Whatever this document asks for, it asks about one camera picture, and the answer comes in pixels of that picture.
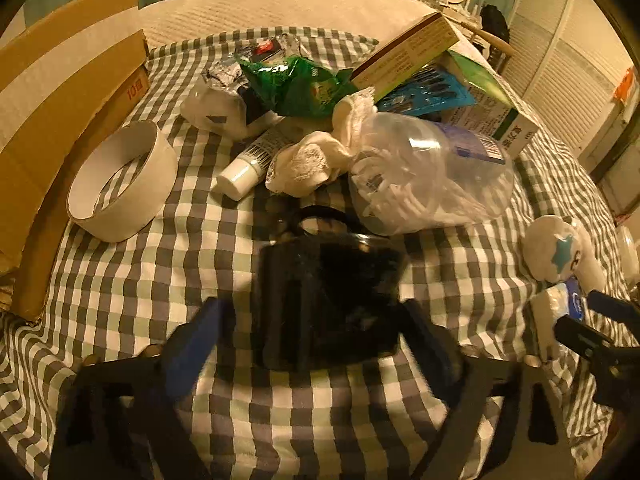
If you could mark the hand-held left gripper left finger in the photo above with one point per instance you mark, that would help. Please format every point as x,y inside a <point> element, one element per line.
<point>192,355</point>

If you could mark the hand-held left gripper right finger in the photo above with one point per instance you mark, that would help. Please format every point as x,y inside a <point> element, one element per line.
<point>430,345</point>

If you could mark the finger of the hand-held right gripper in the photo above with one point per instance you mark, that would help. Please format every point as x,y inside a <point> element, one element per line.
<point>605,305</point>
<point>580,335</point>

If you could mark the white pack with blue label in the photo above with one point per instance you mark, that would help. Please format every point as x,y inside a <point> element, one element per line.
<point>547,320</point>

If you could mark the black bulky object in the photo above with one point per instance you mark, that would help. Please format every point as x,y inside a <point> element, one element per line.
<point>325,300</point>

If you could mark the white lace cloth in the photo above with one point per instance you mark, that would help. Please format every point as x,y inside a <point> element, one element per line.
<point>305,160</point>

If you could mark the brown cardboard box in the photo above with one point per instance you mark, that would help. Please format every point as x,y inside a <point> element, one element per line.
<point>45,110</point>

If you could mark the clear packet with black print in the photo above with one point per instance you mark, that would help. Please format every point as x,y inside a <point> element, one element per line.
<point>267,50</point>

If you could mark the white plush toy blue star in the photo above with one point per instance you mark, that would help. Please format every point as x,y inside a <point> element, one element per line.
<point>545,250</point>

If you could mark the grey green checked blanket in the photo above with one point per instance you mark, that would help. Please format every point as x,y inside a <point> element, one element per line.
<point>150,285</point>

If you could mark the white tape roll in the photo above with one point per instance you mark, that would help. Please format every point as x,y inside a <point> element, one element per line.
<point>120,225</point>

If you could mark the clear plastic bottle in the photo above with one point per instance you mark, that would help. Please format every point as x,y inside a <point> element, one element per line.
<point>425,175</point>

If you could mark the white plastic tube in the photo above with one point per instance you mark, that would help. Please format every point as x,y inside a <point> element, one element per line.
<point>240,175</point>

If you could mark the orange sticker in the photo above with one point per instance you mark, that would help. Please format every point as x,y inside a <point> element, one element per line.
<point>625,87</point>

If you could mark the white and green carton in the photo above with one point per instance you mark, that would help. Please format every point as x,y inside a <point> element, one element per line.
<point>495,110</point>

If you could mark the white crumpled plastic bag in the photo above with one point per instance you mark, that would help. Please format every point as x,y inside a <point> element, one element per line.
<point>210,110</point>

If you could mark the white louvered wardrobe doors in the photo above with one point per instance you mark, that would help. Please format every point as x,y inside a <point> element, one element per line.
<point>560,60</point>

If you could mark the blue printed packet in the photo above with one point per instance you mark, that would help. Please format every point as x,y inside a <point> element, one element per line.
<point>430,90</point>

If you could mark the wooden chair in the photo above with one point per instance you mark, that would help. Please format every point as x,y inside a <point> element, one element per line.
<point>492,40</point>

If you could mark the green snack packet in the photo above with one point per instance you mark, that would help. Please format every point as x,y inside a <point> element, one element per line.
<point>295,85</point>

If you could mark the tan printed carton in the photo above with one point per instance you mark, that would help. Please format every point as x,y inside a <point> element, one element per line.
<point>410,50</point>

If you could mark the black bag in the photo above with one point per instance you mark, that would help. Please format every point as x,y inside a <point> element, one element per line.
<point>495,20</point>

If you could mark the cream textured bedspread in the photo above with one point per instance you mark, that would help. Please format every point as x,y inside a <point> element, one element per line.
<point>300,5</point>

